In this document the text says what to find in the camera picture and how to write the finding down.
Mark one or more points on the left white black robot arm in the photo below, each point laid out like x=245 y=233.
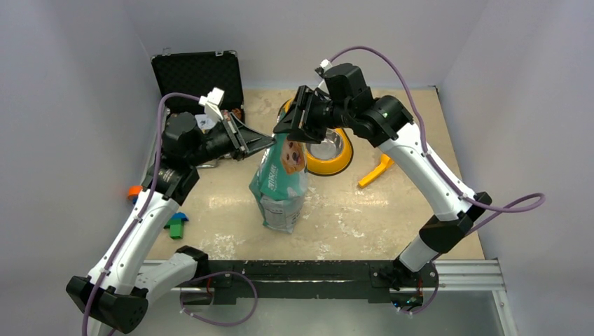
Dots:
x=115 y=296

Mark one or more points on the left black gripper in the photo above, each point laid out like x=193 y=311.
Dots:
x=243 y=139

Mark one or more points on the black poker chip case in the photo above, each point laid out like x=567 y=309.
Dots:
x=183 y=78

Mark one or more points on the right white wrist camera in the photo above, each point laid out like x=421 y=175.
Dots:
x=324 y=65

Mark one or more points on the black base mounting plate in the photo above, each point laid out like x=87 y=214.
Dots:
x=375 y=281

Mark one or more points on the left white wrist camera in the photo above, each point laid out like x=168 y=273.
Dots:
x=211 y=103

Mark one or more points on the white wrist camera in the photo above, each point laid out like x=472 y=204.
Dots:
x=211 y=103
x=324 y=65

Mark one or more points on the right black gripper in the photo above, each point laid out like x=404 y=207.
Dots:
x=306 y=131

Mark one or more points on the green dog food bag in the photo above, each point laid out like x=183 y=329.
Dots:
x=280 y=184

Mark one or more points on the green blue toy blocks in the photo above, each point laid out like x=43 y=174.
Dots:
x=175 y=225

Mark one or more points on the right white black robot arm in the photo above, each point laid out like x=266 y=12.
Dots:
x=386 y=124

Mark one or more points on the yellow plastic scoop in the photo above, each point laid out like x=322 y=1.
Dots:
x=385 y=163

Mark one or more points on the yellow double pet bowl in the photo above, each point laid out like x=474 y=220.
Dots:
x=330 y=157

